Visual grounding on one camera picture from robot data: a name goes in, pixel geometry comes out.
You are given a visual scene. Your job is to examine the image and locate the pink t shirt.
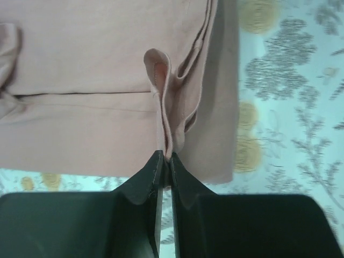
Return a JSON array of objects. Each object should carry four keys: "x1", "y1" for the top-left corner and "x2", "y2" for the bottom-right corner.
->
[{"x1": 1, "y1": 1, "x2": 239, "y2": 183}]

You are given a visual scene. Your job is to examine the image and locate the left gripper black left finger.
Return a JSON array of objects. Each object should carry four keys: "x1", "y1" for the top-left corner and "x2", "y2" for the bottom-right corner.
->
[{"x1": 1, "y1": 150, "x2": 164, "y2": 257}]

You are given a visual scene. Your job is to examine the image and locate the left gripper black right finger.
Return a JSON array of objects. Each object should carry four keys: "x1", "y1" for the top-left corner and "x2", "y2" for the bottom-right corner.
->
[{"x1": 170, "y1": 154, "x2": 339, "y2": 258}]

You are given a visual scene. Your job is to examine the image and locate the floral patterned table cloth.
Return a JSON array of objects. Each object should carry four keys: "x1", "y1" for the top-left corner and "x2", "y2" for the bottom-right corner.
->
[{"x1": 1, "y1": 1, "x2": 343, "y2": 257}]

